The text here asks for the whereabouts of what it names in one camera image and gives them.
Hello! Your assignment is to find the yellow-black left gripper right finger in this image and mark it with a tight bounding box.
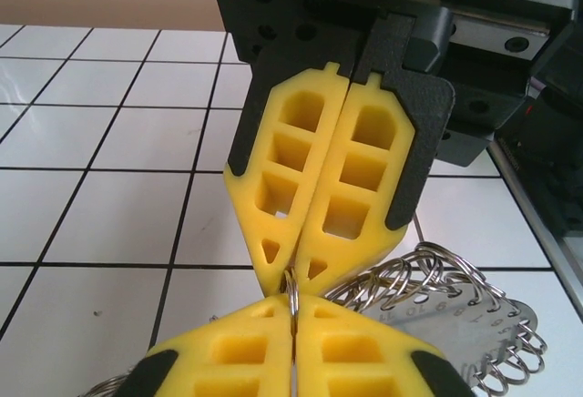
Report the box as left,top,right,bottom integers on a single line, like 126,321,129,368
293,295,473,397

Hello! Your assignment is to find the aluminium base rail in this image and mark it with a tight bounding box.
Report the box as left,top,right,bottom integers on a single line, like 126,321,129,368
485,146,583,292

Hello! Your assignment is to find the oval steel plate with split rings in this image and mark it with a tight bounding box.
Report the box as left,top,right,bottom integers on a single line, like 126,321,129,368
84,241,547,397

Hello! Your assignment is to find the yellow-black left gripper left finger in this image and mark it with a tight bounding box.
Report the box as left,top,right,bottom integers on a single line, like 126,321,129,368
121,294,295,397

